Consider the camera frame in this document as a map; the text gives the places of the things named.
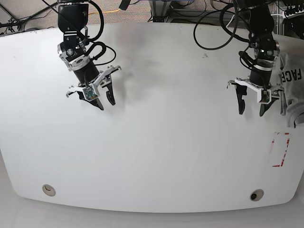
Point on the white power strip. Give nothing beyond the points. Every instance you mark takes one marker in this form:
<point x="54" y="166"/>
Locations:
<point x="293" y="12"/>

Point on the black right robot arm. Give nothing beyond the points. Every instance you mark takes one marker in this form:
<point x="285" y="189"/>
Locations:
<point x="78" y="51"/>

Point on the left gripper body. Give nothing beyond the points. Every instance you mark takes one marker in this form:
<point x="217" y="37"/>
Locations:
<point x="259" y="78"/>

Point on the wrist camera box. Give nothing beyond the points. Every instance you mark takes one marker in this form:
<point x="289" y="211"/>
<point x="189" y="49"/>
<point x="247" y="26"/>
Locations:
<point x="263" y="96"/>
<point x="89" y="94"/>

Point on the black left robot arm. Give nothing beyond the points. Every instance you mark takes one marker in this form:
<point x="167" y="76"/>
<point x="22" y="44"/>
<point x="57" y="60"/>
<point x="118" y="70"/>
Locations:
<point x="250" y="21"/>

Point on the grey T-shirt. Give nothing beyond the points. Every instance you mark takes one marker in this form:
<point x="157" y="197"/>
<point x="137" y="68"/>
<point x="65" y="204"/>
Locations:
<point x="292" y="97"/>

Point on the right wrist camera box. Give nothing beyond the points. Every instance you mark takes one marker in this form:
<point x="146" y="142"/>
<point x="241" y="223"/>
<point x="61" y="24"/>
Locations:
<point x="89" y="94"/>

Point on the red tape rectangle marking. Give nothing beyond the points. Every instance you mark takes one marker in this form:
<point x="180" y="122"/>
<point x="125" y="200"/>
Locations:
<point x="279" y="147"/>

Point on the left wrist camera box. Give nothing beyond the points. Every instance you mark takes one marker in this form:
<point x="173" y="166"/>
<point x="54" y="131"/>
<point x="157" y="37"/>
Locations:
<point x="263" y="96"/>

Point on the right table cable grommet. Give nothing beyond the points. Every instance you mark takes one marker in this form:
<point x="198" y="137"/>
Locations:
<point x="256" y="195"/>

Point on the table cable grommet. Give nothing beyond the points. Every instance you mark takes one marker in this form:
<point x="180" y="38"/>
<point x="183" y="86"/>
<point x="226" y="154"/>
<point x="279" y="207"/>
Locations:
<point x="256" y="195"/>
<point x="48" y="190"/>

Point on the left table cable grommet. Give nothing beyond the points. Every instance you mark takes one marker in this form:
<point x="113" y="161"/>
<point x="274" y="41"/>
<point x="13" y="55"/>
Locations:
<point x="48" y="190"/>

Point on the black tripod on floor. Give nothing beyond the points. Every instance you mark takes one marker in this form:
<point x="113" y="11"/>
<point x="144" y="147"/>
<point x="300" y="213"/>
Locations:
<point x="17" y="25"/>

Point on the aluminium frame stand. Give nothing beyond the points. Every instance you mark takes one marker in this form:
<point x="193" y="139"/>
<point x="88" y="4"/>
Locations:
<point x="159" y="9"/>

